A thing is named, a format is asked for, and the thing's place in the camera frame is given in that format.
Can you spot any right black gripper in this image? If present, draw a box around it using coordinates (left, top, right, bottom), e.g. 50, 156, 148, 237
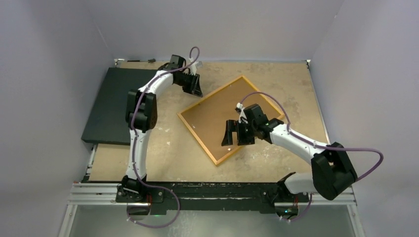
222, 119, 257, 146

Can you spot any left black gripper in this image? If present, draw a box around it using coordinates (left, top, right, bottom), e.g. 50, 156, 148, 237
174, 72, 202, 97

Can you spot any yellow picture frame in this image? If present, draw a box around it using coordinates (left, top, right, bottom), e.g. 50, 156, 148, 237
176, 75, 286, 167

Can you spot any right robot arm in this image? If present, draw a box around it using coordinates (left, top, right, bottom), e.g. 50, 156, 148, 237
221, 103, 358, 201

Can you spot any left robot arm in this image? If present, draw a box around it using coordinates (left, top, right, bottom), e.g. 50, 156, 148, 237
121, 55, 203, 202

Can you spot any dark blue flat box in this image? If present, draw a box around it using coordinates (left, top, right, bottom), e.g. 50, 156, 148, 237
81, 68, 156, 145

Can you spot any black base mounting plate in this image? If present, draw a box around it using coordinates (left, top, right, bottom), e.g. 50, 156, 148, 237
116, 181, 309, 215

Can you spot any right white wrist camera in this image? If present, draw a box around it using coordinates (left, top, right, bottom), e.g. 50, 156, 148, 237
235, 102, 248, 123

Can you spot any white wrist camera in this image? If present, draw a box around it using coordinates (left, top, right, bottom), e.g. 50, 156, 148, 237
235, 102, 248, 123
188, 60, 203, 75

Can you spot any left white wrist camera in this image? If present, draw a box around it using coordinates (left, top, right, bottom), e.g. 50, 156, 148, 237
188, 60, 203, 75

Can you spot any aluminium rail frame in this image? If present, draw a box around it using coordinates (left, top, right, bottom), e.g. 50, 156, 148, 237
59, 183, 366, 237

